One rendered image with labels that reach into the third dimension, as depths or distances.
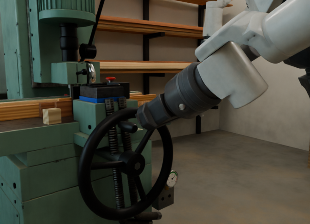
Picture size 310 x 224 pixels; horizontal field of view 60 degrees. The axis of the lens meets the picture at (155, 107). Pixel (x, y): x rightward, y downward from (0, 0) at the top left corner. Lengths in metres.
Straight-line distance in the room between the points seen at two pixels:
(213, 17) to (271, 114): 3.22
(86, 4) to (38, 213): 0.62
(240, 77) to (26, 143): 0.54
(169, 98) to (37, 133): 0.40
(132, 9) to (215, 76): 3.34
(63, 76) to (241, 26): 0.65
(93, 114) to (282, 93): 3.56
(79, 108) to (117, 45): 2.82
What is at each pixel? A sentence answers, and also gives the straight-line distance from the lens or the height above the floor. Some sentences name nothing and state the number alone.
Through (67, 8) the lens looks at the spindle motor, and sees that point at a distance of 0.89.
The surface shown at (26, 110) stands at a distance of 0.90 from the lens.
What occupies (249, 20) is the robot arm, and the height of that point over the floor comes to 1.11.
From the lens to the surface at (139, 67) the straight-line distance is 3.06.
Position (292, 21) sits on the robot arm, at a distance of 0.37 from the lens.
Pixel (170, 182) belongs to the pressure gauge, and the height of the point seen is 0.65.
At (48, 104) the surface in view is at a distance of 0.90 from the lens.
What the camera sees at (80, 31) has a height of 1.20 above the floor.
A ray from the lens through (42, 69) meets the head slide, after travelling 1.01.
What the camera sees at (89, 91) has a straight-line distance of 0.75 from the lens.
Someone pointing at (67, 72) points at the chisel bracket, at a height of 1.04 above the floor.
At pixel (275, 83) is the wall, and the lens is 4.14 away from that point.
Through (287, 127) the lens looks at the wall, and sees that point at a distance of 4.11.
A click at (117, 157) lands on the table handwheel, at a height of 0.82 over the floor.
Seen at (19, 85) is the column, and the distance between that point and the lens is 1.11.
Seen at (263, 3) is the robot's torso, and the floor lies 1.20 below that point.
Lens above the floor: 1.05
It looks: 8 degrees down
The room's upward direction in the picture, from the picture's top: straight up
